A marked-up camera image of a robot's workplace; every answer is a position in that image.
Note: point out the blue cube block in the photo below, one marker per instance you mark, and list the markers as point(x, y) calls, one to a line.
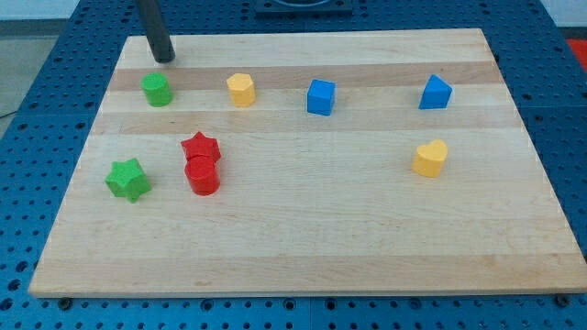
point(320, 97)

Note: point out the red cylinder block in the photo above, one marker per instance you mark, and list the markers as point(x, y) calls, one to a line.
point(202, 176)

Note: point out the red star block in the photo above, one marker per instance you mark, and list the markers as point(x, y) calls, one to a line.
point(201, 146)

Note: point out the green star block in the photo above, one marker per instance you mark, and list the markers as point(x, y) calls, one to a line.
point(127, 180)

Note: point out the yellow heart block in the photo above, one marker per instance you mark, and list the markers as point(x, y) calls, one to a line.
point(429, 158)

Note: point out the wooden board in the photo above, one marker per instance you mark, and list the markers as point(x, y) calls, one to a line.
point(310, 204)

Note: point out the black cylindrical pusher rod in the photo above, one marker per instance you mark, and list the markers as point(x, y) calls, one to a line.
point(158, 37)

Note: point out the blue triangle block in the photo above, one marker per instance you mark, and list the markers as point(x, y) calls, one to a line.
point(436, 94)

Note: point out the green cylinder block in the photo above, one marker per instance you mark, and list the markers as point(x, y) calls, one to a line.
point(156, 88)

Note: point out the yellow pentagon block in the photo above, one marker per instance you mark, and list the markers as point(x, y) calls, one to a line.
point(241, 89)

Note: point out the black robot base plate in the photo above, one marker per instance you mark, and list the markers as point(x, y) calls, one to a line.
point(270, 7)

